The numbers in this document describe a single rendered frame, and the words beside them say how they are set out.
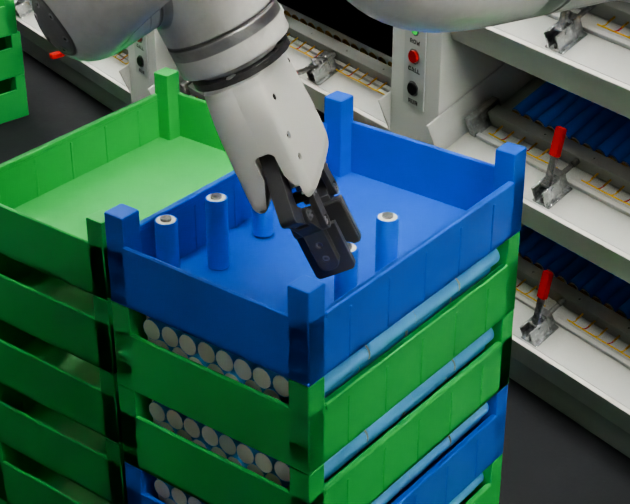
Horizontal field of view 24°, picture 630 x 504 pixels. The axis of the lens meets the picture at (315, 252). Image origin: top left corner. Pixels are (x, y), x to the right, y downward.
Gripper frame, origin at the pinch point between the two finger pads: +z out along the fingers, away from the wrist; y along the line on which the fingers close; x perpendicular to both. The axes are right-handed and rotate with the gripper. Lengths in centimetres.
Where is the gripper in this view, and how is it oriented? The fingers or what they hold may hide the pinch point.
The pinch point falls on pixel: (329, 236)
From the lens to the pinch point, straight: 109.4
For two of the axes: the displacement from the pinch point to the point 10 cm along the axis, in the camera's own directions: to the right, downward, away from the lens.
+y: -1.3, 4.9, -8.6
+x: 9.0, -3.1, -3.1
